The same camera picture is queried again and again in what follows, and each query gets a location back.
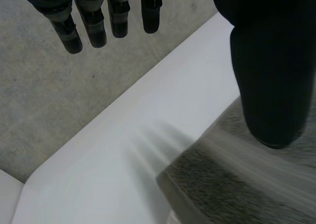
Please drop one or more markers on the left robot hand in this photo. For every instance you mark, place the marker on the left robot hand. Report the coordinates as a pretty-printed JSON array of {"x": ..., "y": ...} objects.
[{"x": 271, "y": 73}]

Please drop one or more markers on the grey towel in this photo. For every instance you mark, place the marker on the grey towel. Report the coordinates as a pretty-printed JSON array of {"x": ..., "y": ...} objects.
[{"x": 222, "y": 179}]

